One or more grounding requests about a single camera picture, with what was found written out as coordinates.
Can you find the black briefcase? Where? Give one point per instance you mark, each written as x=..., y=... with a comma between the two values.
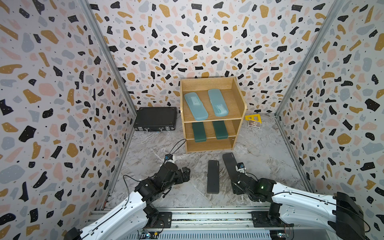
x=156, y=119

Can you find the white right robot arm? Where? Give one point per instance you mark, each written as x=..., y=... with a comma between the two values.
x=291, y=207

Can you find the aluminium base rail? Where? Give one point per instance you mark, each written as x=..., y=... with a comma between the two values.
x=221, y=223

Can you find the wooden three-tier shelf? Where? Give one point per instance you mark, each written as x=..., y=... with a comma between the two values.
x=235, y=102

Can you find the black pencil case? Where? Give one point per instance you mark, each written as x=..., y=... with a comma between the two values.
x=230, y=163
x=213, y=177

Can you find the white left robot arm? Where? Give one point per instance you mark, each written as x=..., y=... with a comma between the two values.
x=136, y=212

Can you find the light blue pencil case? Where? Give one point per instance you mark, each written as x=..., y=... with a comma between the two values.
x=218, y=103
x=196, y=106

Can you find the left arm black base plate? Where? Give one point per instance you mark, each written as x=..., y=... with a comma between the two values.
x=162, y=220

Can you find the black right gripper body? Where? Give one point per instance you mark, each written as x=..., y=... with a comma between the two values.
x=235, y=190

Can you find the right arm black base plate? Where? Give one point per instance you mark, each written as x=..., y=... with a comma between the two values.
x=260, y=219

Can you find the yellow triangle ruler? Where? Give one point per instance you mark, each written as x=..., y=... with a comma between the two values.
x=255, y=118

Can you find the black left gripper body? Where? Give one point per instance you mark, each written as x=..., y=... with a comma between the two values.
x=177, y=179

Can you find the small photo card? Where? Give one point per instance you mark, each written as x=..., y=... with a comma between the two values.
x=254, y=124

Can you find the dark green pencil case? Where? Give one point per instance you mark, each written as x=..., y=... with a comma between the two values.
x=220, y=130
x=199, y=132

